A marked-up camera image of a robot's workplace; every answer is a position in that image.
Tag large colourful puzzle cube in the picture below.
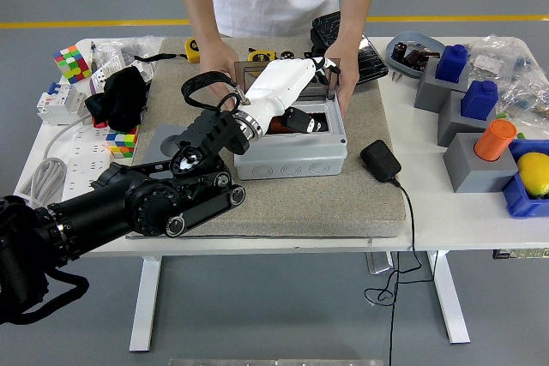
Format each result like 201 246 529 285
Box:
52 44 94 84

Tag metal box under table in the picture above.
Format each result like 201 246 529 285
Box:
365 251 395 275

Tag clear bags of small parts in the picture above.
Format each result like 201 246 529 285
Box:
96 36 166 83

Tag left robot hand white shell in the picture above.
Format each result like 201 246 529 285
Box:
242 56 339 135

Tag person's right hand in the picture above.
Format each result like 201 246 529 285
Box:
198 42 242 113

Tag grey-brown mat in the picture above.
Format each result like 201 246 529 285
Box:
124 36 408 241

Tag white table leg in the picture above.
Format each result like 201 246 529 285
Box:
426 249 471 345
128 255 163 352

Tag white socket card pack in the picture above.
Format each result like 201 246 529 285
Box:
88 55 121 95

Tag light blue tray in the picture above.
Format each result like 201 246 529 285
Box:
385 30 447 80

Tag blue bottle-shaped block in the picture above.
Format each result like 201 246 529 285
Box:
435 44 469 83
460 80 500 122

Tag black power adapter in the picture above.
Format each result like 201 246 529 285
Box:
359 139 403 183

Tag grey plastic enclosure box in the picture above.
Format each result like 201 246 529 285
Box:
233 95 348 182

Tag label strip on table edge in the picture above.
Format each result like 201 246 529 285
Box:
492 248 549 261

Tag grey block holder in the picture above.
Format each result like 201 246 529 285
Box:
437 90 501 147
413 57 471 115
442 132 520 195

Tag black adapter cord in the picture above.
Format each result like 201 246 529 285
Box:
363 177 440 366

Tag person's left hand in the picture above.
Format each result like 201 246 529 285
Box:
323 39 361 117

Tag yellow lemon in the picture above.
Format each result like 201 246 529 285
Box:
516 152 549 198

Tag yellow tape measure with strap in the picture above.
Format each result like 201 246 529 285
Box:
132 36 203 63

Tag clear bag of resistors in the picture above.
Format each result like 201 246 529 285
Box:
499 51 549 121

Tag small colourful puzzle cube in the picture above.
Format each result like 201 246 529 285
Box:
106 124 141 160

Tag brown capacitor in tray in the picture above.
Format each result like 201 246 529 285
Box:
405 49 425 72

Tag orange cylinder battery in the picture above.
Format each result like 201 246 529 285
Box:
473 119 518 161
268 115 293 134

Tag blue plastic bin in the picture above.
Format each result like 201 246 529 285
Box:
500 138 549 220

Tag smoky transparent box lid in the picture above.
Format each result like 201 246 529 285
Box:
233 56 342 104

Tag black foot pedal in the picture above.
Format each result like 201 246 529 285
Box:
309 11 389 84

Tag white circuit breaker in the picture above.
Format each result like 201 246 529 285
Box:
35 81 94 126

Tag clear bag of white parts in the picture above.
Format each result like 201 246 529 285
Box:
467 38 516 82

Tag grey block with round hole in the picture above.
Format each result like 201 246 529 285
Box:
143 123 192 166

